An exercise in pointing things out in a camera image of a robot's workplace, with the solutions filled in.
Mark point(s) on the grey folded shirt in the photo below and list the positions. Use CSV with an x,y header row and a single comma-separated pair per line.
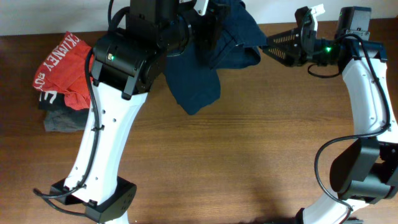
x,y
65,121

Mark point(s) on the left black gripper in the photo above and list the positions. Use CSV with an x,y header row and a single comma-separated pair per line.
x,y
214,17

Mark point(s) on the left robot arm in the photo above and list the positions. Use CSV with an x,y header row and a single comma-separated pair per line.
x,y
119,72

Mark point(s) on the navy blue shorts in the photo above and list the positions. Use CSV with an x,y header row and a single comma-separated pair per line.
x,y
192,77

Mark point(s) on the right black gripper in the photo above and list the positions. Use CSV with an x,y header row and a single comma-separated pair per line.
x,y
303,54

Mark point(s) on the black folded shirt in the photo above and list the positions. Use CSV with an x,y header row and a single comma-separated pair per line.
x,y
54,101

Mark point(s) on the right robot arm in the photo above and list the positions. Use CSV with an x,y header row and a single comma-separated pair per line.
x,y
366,172

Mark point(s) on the red folded shirt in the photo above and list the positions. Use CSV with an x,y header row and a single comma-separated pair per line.
x,y
63,71

